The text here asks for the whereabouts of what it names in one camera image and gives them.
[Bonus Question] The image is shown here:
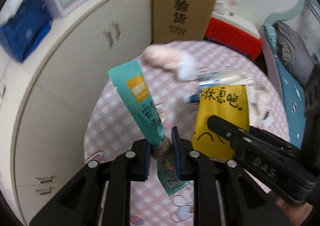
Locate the yellow white snack packet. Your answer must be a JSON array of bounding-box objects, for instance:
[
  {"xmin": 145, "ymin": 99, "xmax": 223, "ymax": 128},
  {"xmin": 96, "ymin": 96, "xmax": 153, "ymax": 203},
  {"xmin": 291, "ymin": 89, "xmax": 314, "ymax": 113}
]
[{"xmin": 192, "ymin": 85, "xmax": 249, "ymax": 161}]

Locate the blue white carton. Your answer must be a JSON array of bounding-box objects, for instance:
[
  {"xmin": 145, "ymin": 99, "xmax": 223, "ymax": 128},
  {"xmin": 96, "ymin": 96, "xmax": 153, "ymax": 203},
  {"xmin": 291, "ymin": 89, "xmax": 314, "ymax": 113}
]
[{"xmin": 182, "ymin": 70, "xmax": 257, "ymax": 104}]

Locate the teal snack pouch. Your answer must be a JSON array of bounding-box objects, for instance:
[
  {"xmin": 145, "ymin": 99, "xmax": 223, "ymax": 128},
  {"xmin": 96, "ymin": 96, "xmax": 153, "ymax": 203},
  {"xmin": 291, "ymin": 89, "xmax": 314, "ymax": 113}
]
[{"xmin": 108, "ymin": 60, "xmax": 190, "ymax": 196}]

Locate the beige paper wad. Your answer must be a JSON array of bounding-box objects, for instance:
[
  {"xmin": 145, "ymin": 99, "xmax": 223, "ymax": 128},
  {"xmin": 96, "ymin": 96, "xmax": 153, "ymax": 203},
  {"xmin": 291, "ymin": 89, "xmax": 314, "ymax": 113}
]
[{"xmin": 151, "ymin": 136, "xmax": 172, "ymax": 161}]

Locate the person's right hand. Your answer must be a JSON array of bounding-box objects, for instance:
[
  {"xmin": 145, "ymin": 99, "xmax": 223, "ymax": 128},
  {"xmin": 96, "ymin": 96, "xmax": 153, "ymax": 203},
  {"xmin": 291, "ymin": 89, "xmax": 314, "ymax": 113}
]
[{"xmin": 275, "ymin": 197, "xmax": 313, "ymax": 226}]

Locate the teal patterned bed sheet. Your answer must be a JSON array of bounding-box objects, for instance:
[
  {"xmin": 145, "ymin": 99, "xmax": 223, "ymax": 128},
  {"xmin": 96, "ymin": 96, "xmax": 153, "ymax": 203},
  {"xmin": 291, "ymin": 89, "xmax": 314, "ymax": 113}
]
[{"xmin": 260, "ymin": 24, "xmax": 305, "ymax": 148}]

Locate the grey pillow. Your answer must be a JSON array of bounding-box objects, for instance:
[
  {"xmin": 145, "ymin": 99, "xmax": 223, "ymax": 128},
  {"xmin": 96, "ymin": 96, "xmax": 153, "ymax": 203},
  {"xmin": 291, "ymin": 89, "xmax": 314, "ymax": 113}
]
[{"xmin": 273, "ymin": 22, "xmax": 316, "ymax": 87}]

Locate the pink fluffy plush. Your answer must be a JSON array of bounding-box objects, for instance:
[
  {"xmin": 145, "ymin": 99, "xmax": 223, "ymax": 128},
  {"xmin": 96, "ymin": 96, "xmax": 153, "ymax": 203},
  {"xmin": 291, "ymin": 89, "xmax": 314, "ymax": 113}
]
[{"xmin": 143, "ymin": 44, "xmax": 188, "ymax": 71}]

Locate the beige cabinet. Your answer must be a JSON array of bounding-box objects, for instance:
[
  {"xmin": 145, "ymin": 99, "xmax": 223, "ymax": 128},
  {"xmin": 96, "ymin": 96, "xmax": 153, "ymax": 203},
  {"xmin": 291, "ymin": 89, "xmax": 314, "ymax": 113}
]
[{"xmin": 1, "ymin": 0, "xmax": 151, "ymax": 225}]

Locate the red white storage box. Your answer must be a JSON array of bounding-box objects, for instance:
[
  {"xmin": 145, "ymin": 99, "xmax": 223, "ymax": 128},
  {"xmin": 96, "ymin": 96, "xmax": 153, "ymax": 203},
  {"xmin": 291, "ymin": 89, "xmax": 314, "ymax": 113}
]
[{"xmin": 204, "ymin": 11, "xmax": 262, "ymax": 61}]

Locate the tall brown cardboard box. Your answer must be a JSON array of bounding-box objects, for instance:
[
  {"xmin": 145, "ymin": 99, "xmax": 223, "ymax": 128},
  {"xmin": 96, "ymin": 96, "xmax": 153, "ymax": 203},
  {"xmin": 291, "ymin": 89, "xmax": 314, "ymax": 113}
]
[{"xmin": 152, "ymin": 0, "xmax": 216, "ymax": 44}]

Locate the blue tissue box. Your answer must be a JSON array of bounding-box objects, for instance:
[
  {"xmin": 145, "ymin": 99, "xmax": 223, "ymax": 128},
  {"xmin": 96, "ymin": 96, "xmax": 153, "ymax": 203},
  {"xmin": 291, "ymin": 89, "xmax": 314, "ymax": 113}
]
[{"xmin": 1, "ymin": 0, "xmax": 53, "ymax": 63}]

